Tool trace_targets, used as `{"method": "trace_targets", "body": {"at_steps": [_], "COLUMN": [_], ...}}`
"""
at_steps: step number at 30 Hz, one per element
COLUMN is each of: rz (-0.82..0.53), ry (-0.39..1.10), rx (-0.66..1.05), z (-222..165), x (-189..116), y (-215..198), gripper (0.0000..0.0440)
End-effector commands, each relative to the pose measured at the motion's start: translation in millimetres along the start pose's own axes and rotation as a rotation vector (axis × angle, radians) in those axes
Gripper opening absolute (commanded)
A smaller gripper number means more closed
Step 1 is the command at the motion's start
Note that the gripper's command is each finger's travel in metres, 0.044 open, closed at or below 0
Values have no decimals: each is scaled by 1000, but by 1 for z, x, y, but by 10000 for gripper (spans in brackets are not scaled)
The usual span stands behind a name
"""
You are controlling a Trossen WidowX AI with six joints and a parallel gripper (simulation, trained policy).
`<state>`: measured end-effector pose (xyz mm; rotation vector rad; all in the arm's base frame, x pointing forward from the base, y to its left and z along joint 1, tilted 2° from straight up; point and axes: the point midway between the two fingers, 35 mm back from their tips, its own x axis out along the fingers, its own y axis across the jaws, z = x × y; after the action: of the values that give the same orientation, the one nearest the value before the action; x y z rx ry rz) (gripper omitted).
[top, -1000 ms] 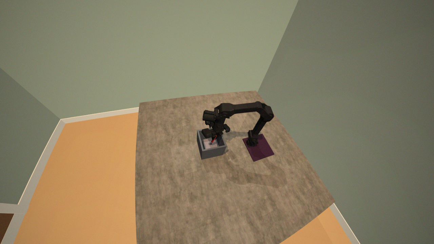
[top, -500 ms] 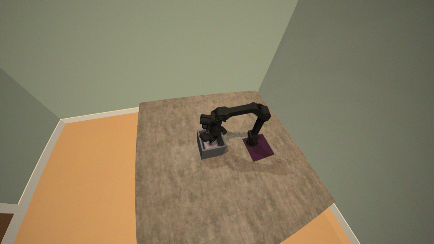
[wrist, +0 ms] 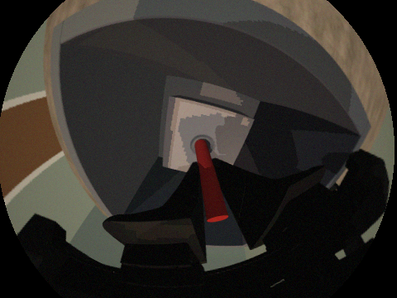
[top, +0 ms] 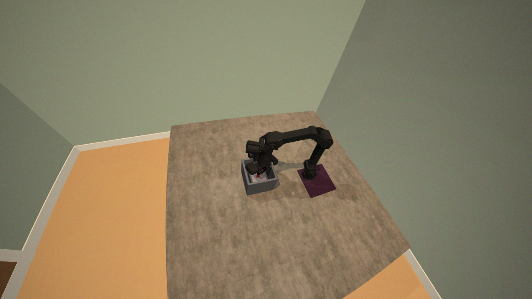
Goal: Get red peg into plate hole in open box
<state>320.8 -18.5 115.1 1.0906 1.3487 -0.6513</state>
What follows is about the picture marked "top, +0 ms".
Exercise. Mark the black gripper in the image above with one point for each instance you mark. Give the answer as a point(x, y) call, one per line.
point(262, 165)

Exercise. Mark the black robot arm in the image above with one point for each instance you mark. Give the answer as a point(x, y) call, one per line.
point(275, 139)

